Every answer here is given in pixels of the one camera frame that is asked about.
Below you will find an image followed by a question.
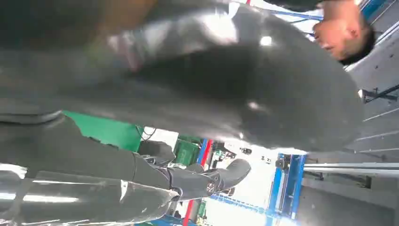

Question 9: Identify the silver metal bar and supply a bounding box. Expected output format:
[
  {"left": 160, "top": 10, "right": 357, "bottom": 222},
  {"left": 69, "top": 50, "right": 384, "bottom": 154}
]
[{"left": 303, "top": 162, "right": 399, "bottom": 179}]

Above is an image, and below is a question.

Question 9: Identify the ribbed grey right arm sleeve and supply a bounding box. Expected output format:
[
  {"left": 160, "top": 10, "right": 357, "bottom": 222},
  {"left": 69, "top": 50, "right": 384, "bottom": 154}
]
[{"left": 0, "top": 106, "right": 64, "bottom": 125}]

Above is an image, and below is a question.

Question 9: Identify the black cable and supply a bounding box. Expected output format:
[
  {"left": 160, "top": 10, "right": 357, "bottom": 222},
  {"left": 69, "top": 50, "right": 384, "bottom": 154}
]
[{"left": 135, "top": 125, "right": 157, "bottom": 142}]

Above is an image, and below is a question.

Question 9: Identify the green table mat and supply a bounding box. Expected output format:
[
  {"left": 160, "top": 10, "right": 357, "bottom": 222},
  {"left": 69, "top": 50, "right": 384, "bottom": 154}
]
[{"left": 62, "top": 111, "right": 144, "bottom": 153}]

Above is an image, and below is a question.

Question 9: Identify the green crate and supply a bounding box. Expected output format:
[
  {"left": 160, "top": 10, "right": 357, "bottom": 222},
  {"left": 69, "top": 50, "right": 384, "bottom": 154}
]
[{"left": 173, "top": 135, "right": 201, "bottom": 167}]

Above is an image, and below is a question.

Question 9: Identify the blue metal frame post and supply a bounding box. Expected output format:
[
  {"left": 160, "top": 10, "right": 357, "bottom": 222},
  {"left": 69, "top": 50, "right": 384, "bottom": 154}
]
[{"left": 265, "top": 153, "right": 308, "bottom": 226}]

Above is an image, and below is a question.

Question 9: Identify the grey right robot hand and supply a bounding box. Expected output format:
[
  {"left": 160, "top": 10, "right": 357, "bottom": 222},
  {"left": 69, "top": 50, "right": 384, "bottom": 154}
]
[{"left": 0, "top": 0, "right": 364, "bottom": 226}]

